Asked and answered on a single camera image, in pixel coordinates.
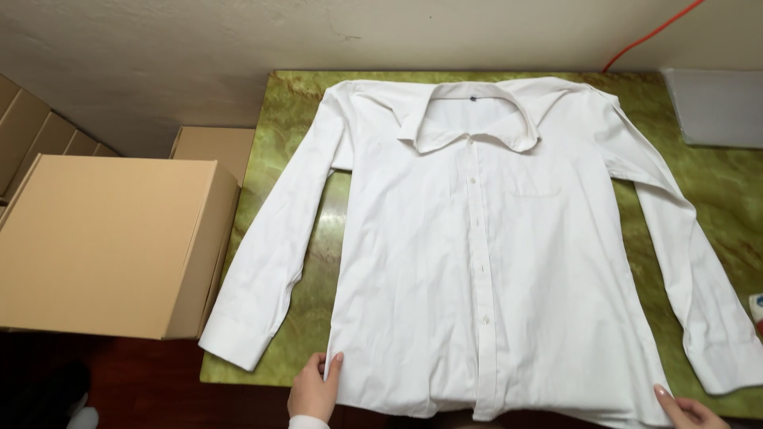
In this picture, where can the person's shoe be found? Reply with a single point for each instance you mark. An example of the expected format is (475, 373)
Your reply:
(80, 411)

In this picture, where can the stack of flat cardboard boxes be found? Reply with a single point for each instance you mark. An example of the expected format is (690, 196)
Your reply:
(36, 134)

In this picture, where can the large closed cardboard box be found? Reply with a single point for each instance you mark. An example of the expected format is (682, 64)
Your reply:
(113, 244)

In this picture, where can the white button-up shirt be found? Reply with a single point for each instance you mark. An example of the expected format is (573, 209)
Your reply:
(477, 250)

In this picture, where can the small cardboard box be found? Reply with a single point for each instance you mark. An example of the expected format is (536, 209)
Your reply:
(214, 152)

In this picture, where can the person's right hand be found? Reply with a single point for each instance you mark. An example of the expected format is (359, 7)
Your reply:
(691, 414)

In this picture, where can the translucent plastic container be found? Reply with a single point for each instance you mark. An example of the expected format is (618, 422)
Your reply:
(715, 107)

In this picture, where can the white and red small object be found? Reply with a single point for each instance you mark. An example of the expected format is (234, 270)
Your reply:
(757, 310)

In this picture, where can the person's left hand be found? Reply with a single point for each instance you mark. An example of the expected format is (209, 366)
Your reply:
(311, 391)

